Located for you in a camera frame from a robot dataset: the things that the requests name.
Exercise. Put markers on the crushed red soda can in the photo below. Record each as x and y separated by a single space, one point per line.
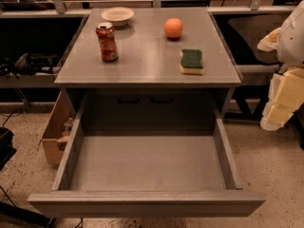
105 32

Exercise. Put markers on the black headset on shelf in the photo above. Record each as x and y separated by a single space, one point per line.
30 64

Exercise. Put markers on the orange fruit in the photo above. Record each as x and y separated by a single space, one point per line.
173 28

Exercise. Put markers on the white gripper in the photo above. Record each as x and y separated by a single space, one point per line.
293 42

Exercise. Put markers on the open grey top drawer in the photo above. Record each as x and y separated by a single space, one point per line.
147 156

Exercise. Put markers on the white bowl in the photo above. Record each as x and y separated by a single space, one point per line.
118 16

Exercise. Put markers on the cardboard box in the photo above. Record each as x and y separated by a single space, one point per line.
54 138

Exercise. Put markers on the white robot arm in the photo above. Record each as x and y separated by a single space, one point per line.
290 47

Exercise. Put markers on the grey cabinet table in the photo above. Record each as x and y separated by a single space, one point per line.
144 88

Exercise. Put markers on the black equipment on floor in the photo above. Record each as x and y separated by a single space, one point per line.
6 148

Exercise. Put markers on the green and yellow sponge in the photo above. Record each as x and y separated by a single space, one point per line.
191 62

